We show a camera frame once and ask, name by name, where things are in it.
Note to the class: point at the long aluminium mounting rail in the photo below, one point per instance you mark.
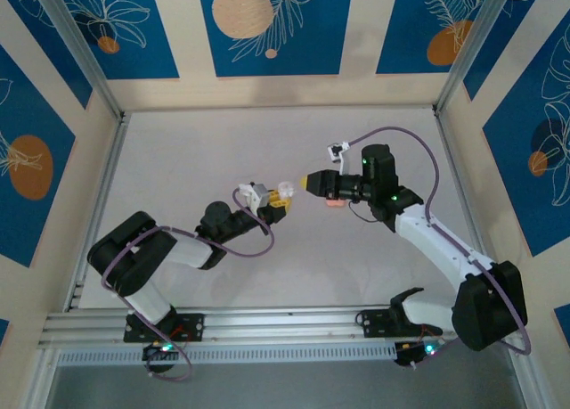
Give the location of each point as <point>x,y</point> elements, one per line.
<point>285,324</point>

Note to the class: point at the pink earbuds case cover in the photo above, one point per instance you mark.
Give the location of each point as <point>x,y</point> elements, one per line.
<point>334,203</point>

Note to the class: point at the aluminium frame post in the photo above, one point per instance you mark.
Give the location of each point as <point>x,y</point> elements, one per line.
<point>473,48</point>
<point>80,48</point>

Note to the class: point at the black controller board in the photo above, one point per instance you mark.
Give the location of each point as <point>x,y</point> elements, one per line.
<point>414,353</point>
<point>156,351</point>

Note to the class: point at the aluminium table side rail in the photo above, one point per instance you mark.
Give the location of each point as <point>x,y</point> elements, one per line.
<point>107,182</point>
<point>463,182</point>

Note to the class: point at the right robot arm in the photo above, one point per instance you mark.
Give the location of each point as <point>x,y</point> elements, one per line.
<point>436,244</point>

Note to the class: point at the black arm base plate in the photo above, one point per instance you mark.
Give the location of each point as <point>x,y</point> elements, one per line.
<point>374,322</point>
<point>196,326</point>

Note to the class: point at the white earbuds charging case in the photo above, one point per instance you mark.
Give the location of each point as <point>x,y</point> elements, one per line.
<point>287,188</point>

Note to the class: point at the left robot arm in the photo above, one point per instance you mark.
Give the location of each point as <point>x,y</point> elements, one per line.
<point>187,251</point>

